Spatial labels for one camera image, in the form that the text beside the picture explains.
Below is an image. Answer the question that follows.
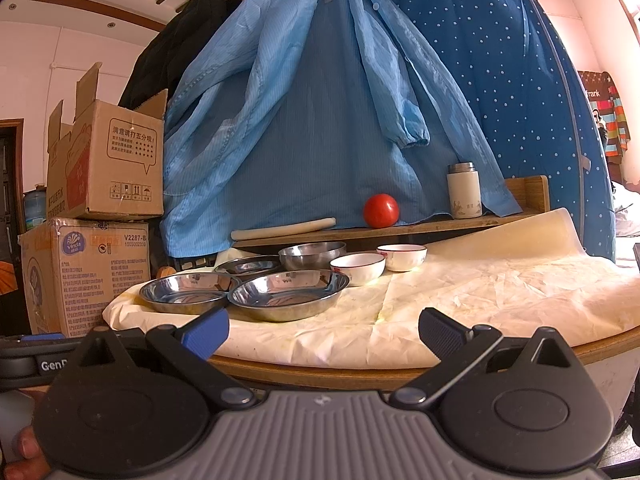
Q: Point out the light blue hanging coat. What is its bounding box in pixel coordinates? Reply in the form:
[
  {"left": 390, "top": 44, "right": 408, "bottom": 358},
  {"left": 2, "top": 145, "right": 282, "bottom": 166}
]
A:
[{"left": 160, "top": 0, "right": 520, "bottom": 258}]

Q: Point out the steel plate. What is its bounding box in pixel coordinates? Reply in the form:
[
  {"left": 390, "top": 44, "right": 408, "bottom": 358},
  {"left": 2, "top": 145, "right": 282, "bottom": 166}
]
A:
[
  {"left": 215, "top": 255, "right": 284, "bottom": 282},
  {"left": 139, "top": 271, "right": 241, "bottom": 315},
  {"left": 228, "top": 270, "right": 349, "bottom": 323}
]

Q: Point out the cream paper table cover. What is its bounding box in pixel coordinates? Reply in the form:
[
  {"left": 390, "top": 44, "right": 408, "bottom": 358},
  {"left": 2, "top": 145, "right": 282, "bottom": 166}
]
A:
[{"left": 102, "top": 206, "right": 640, "bottom": 371}]

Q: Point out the white red-rimmed bowl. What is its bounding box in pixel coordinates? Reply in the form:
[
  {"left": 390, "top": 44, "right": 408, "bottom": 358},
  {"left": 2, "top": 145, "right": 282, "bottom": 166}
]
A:
[
  {"left": 376, "top": 244, "right": 427, "bottom": 272},
  {"left": 330, "top": 252, "right": 385, "bottom": 287}
]

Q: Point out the white rolling pin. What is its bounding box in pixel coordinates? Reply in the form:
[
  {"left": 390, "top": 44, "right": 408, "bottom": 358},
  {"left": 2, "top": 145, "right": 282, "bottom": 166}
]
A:
[{"left": 230, "top": 217, "right": 336, "bottom": 242}]

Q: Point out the black plastic crate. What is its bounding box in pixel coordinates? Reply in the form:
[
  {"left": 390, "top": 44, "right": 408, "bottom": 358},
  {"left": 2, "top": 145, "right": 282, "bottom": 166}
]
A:
[{"left": 168, "top": 254, "right": 217, "bottom": 272}]

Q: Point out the red tomato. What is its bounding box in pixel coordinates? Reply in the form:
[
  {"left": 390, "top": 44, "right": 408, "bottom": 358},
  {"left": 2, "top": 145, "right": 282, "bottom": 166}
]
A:
[{"left": 362, "top": 194, "right": 400, "bottom": 229}]

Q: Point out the dark blue dotted tent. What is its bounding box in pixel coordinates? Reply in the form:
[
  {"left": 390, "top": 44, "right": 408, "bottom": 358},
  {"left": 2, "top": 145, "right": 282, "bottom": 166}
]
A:
[{"left": 393, "top": 0, "right": 615, "bottom": 259}]

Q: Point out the steel plate back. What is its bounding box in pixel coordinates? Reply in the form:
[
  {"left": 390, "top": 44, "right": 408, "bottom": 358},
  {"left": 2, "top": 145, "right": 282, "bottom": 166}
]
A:
[{"left": 215, "top": 255, "right": 284, "bottom": 282}]

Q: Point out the deep steel bowl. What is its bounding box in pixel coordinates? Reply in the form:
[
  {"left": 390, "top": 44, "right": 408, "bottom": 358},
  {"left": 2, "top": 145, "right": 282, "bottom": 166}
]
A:
[{"left": 279, "top": 242, "right": 346, "bottom": 271}]

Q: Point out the lower Vinda cardboard box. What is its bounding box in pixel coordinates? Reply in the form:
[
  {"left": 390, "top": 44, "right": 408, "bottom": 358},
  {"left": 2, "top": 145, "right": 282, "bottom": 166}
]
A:
[{"left": 18, "top": 218, "right": 150, "bottom": 337}]

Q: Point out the black hanging jacket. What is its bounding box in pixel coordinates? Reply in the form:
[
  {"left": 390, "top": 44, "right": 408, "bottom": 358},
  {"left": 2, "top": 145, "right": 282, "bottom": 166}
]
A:
[{"left": 118, "top": 0, "right": 241, "bottom": 110}]

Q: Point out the striped hanging cloth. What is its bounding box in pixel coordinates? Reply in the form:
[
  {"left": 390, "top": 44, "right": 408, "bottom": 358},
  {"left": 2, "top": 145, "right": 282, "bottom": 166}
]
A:
[{"left": 578, "top": 70, "right": 631, "bottom": 166}]

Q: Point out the upper cardboard box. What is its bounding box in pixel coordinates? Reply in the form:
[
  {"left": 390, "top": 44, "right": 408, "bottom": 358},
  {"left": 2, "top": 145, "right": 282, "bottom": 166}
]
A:
[{"left": 46, "top": 62, "right": 167, "bottom": 221}]

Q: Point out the wooden shelf board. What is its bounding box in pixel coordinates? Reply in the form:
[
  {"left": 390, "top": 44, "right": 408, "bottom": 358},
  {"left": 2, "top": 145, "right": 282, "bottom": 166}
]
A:
[{"left": 233, "top": 176, "right": 550, "bottom": 248}]

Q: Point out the blue water jug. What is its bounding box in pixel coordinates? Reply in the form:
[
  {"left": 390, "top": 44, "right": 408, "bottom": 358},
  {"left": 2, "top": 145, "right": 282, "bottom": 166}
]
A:
[{"left": 23, "top": 184, "right": 47, "bottom": 231}]

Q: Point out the white thermos bottle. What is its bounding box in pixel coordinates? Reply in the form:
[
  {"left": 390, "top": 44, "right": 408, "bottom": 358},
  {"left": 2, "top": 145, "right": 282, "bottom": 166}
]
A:
[{"left": 447, "top": 162, "right": 483, "bottom": 220}]

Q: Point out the person's left hand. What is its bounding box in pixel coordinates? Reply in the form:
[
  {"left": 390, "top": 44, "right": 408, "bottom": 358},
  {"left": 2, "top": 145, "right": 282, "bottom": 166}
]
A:
[{"left": 2, "top": 426, "right": 51, "bottom": 480}]

